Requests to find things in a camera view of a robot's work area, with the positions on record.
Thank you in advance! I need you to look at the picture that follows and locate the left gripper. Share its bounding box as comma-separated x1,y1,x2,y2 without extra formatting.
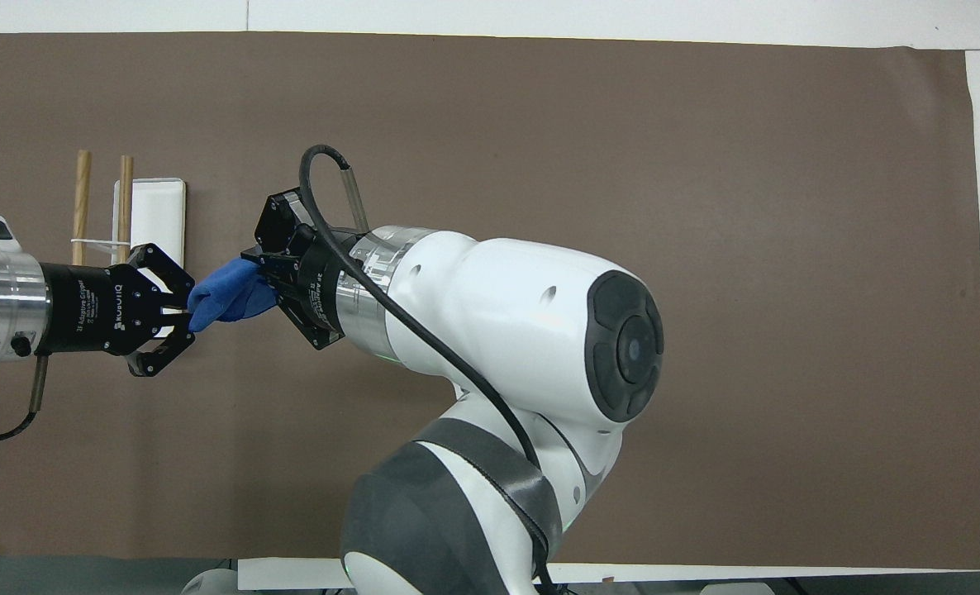
40,242,197,378

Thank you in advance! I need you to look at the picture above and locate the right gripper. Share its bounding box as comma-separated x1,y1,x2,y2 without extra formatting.
240,190,348,351

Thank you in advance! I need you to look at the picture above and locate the blue towel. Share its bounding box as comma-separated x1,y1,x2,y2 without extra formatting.
186,257,282,335

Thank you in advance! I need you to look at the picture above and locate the wooden rod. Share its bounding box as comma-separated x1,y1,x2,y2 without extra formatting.
117,155,136,267
71,149,93,267

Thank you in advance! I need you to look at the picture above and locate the white rack base plate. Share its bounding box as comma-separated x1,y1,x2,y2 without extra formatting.
112,177,188,340

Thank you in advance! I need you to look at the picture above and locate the black cable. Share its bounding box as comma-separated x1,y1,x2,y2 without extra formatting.
0,355,50,445
298,144,559,595

